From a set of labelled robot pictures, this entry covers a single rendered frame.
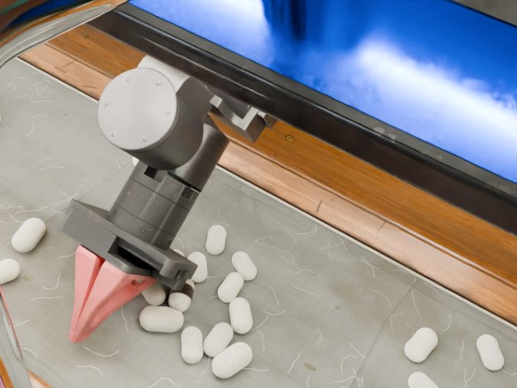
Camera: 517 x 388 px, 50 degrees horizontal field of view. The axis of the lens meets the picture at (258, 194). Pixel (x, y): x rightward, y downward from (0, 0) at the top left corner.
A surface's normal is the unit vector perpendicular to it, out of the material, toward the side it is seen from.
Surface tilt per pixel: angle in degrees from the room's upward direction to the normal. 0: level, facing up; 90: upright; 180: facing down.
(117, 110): 39
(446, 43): 58
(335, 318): 0
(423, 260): 45
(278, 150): 0
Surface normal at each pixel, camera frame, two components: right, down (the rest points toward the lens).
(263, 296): 0.15, -0.70
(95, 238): -0.20, -0.18
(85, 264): -0.36, 0.14
